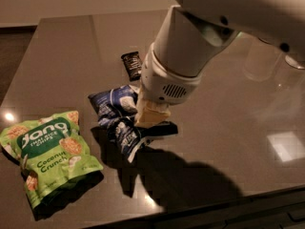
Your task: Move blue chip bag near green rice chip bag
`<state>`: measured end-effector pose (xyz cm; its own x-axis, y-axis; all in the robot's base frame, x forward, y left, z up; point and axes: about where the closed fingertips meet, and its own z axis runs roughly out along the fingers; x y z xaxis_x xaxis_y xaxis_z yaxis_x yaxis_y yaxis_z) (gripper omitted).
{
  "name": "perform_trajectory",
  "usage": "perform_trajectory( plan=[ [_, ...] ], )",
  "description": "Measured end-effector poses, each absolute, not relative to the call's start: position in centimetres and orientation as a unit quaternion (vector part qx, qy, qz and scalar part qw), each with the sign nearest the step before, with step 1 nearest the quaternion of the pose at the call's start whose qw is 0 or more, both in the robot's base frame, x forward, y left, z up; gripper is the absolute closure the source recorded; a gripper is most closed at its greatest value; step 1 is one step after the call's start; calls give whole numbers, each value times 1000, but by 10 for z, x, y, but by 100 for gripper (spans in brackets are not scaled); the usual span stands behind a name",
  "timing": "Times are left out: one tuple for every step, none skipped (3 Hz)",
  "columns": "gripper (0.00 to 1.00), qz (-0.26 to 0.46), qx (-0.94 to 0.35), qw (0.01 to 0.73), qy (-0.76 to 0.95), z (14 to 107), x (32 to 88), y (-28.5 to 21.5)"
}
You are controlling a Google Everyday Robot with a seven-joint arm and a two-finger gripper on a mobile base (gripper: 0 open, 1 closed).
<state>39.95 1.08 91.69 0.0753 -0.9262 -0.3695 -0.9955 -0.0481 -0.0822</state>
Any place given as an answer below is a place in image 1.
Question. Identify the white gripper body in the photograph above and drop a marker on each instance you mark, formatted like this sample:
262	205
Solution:
160	85

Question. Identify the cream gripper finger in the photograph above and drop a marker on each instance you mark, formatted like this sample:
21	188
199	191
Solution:
150	113
140	102

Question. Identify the blue chip bag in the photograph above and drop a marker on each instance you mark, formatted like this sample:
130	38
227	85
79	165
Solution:
116	111

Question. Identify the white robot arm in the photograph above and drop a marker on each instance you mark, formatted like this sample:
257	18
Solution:
195	31

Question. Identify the green rice chip bag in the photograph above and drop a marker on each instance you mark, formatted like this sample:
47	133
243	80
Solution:
52	155

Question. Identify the black candy bar wrapper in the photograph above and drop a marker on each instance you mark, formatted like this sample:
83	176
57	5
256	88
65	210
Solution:
133	65

